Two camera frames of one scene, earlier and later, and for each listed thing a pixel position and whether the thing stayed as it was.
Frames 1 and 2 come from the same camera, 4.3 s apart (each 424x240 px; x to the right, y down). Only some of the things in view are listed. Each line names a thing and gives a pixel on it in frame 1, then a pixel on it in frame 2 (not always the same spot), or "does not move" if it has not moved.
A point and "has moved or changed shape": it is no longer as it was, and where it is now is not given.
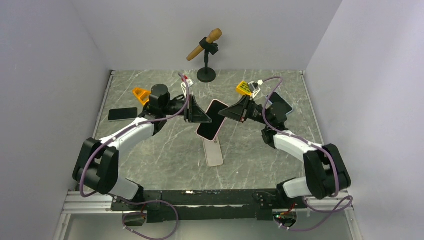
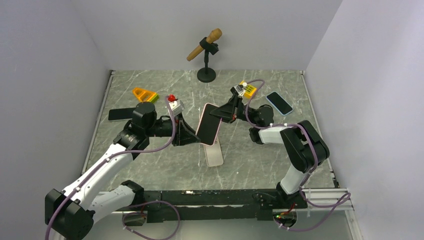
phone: (210, 130) has moved or changed shape
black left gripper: (195, 114) → (184, 134)
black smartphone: (116, 114) does not move
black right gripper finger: (247, 101) → (237, 100)
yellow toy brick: (243, 88) does not move
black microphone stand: (207, 74) does not move
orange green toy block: (142, 95) does not move
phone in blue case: (276, 100) does not move
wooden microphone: (214, 35) does not move
